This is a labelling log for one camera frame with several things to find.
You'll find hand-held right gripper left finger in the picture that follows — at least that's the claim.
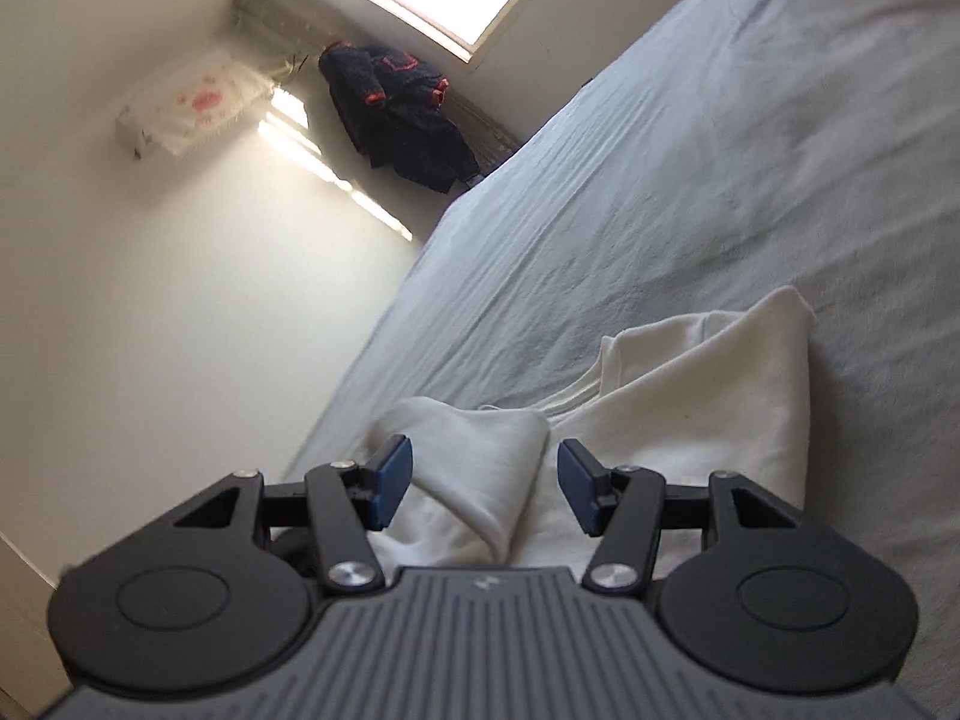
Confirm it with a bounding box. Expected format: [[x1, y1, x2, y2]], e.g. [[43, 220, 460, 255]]
[[172, 433, 416, 595]]

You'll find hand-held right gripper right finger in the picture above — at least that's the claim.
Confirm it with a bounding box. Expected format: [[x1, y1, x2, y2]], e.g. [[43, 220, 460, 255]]
[[556, 438, 815, 595]]

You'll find white bear print shirt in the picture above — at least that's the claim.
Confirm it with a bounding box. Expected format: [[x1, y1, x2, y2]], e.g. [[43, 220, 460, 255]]
[[270, 286, 818, 571]]

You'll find dark hanging jacket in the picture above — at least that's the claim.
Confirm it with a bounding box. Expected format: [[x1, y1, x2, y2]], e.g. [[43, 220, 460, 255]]
[[318, 41, 481, 194]]

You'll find air conditioner with white cover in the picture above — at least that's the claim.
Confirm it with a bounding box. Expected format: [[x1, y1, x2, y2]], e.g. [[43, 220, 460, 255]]
[[115, 45, 275, 162]]

